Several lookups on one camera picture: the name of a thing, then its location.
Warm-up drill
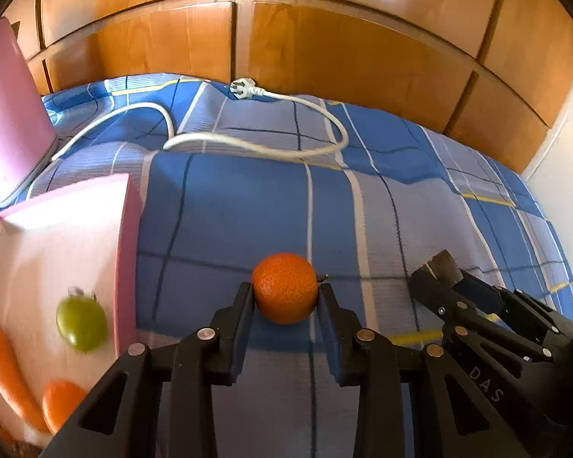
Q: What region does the pink electric kettle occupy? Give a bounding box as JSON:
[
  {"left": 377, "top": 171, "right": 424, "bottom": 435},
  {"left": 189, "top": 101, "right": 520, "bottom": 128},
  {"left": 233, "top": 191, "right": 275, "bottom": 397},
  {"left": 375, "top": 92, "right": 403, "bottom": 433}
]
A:
[{"left": 0, "top": 16, "right": 59, "bottom": 208}]

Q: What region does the white power cable with plug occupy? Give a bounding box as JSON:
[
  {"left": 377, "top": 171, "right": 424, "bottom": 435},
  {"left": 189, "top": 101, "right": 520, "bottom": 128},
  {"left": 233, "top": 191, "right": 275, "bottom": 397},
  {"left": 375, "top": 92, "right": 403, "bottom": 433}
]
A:
[{"left": 50, "top": 79, "right": 350, "bottom": 163}]

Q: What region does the blue plaid blanket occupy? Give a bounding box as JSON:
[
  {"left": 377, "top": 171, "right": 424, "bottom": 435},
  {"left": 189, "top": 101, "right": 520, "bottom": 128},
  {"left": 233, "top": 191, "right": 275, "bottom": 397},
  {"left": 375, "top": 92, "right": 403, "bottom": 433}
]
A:
[{"left": 0, "top": 73, "right": 573, "bottom": 458}]

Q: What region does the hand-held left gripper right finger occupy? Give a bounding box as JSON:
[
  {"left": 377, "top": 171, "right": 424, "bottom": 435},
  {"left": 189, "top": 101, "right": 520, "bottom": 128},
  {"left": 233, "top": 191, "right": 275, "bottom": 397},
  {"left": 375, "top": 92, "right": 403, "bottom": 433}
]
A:
[{"left": 319, "top": 282, "right": 531, "bottom": 458}]

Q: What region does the green tomato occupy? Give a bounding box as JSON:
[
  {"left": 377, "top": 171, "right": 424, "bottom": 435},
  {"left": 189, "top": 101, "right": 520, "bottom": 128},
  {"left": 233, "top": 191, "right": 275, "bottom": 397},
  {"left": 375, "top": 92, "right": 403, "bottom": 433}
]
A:
[{"left": 56, "top": 287, "right": 109, "bottom": 354}]

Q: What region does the pink tray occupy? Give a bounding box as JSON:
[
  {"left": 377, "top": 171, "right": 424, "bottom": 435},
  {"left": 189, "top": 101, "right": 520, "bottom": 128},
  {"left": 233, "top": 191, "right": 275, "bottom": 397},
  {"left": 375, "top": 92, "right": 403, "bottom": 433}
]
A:
[{"left": 0, "top": 173, "right": 146, "bottom": 449}]

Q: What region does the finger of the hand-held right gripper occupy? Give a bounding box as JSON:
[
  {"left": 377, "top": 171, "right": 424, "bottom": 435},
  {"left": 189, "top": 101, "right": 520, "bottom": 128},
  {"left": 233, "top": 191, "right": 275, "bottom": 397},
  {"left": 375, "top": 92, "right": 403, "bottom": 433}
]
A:
[
  {"left": 408, "top": 269, "right": 555, "bottom": 368},
  {"left": 456, "top": 269, "right": 573, "bottom": 358}
]

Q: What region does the carrot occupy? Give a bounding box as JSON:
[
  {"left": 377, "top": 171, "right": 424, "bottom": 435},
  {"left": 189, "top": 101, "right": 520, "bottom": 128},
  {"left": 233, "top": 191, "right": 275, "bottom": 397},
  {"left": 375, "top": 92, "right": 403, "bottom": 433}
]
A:
[{"left": 0, "top": 317, "right": 49, "bottom": 435}]

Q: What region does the wooden wardrobe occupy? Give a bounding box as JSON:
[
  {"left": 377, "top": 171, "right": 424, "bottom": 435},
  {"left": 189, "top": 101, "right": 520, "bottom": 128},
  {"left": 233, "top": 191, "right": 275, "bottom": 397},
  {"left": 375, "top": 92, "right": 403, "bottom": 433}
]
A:
[{"left": 0, "top": 0, "right": 573, "bottom": 175}]

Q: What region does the orange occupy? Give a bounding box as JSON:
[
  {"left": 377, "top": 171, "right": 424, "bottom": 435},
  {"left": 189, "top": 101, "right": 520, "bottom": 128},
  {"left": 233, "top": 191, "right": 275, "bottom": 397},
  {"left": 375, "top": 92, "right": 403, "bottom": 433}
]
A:
[
  {"left": 251, "top": 253, "right": 319, "bottom": 325},
  {"left": 42, "top": 380, "right": 89, "bottom": 435}
]

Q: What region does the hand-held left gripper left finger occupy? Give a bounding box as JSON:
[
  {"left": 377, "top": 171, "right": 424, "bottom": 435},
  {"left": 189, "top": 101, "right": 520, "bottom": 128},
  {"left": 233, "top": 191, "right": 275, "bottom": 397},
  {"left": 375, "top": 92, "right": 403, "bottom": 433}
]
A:
[{"left": 40, "top": 281, "right": 255, "bottom": 458}]

